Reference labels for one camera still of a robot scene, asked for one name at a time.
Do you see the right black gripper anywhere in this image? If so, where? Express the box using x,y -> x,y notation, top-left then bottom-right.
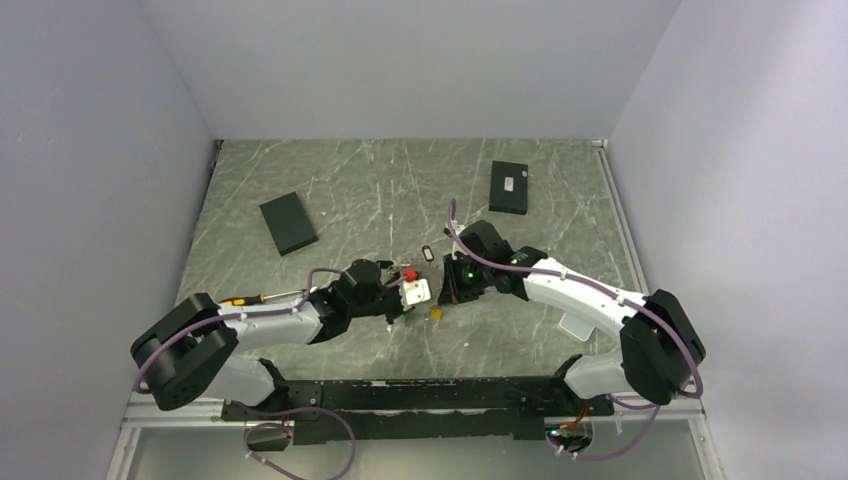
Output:
438,252 -> 492,306

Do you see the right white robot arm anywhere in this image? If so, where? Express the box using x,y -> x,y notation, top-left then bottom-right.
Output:
444,219 -> 706,415

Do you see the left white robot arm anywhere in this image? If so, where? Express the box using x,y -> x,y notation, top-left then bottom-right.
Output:
130,259 -> 419,420

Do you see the black tag key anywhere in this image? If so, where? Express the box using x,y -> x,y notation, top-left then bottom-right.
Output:
421,245 -> 435,262

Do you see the black box with label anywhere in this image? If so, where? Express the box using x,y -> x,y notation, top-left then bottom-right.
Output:
488,161 -> 529,215

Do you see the black flat box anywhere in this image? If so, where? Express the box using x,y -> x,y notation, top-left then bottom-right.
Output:
260,192 -> 318,256

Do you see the yellow black screwdriver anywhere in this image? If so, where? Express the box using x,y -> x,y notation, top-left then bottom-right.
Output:
218,290 -> 305,307

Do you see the translucent plastic lid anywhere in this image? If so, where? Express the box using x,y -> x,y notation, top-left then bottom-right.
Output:
557,313 -> 595,342

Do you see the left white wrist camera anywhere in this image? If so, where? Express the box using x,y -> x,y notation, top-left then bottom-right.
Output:
399,269 -> 432,307

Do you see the black base frame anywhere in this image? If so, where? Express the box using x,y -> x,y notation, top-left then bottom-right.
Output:
221,375 -> 614,446

